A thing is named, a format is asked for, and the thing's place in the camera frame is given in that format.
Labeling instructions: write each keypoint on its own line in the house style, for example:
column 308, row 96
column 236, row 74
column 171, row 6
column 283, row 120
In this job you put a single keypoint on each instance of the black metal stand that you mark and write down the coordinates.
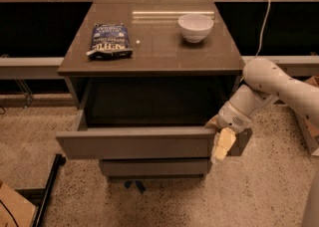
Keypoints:
column 40, row 197

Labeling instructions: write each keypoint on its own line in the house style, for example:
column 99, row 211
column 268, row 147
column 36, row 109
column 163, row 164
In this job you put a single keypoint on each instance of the grey drawer cabinet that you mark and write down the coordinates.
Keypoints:
column 167, row 81

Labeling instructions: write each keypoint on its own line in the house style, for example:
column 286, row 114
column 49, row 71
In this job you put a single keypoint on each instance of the cardboard box left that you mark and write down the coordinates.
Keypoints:
column 15, row 210

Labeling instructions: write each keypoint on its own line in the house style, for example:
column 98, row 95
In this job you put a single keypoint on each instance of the blue chip bag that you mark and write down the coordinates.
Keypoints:
column 110, row 41

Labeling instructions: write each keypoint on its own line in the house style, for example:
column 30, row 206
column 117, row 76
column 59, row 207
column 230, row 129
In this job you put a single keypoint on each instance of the grey drawer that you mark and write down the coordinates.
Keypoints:
column 155, row 167
column 146, row 142

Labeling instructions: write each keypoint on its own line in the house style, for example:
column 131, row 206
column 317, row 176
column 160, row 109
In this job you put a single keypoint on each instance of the grey top drawer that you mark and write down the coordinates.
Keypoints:
column 146, row 142

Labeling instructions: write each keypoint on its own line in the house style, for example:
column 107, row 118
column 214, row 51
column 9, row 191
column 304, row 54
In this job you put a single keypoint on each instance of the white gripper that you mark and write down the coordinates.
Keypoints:
column 232, row 116

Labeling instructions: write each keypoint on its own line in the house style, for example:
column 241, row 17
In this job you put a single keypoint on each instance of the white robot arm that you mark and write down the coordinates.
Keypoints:
column 282, row 177

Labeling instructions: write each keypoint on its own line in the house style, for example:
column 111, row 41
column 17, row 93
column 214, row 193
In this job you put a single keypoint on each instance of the grey bottom drawer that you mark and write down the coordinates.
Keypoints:
column 155, row 167

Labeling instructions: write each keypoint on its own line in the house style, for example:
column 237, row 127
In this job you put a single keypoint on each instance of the white ceramic bowl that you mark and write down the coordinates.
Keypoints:
column 195, row 27

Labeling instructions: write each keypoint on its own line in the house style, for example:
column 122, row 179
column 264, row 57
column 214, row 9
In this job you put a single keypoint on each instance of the blue tape mark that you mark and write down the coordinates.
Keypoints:
column 139, row 185

